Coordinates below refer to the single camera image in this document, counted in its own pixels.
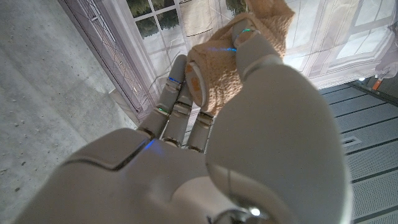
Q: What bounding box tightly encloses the white metal truss stand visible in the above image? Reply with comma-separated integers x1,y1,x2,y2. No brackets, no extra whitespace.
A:
57,0,156,121

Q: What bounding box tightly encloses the printed window backdrop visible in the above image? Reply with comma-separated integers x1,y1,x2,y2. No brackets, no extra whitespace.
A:
102,0,398,91

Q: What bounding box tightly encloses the beige elastic arm wrap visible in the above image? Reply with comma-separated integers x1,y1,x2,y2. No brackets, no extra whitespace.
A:
185,0,296,116

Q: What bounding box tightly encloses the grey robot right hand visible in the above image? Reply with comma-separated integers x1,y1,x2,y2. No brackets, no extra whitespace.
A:
12,18,354,224

